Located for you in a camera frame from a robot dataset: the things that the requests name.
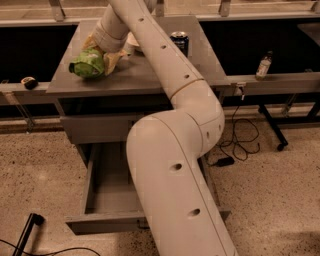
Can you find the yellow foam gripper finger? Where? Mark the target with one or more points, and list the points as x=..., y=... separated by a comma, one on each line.
x=111, y=60
x=90, y=43

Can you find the green rice chip bag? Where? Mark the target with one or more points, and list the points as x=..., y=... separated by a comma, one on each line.
x=88, y=64

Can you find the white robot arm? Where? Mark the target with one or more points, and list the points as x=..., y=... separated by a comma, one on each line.
x=163, y=148

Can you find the grey drawer cabinet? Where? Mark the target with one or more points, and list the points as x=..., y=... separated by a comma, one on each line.
x=133, y=87

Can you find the grey upper drawer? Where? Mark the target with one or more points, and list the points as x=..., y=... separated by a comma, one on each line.
x=86, y=129

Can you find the grey open lower drawer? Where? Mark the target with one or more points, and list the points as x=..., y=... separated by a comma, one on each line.
x=110, y=202

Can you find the white paper bowl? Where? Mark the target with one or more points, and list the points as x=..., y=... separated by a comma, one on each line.
x=132, y=44

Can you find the blue soda can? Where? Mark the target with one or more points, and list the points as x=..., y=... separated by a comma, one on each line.
x=181, y=40

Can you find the clear plastic bottle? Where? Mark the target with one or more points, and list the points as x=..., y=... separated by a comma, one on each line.
x=264, y=66

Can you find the black stand with cable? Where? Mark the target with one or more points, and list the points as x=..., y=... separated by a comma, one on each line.
x=37, y=220

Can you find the metal window rail frame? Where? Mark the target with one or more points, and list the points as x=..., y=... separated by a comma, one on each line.
x=284, y=83

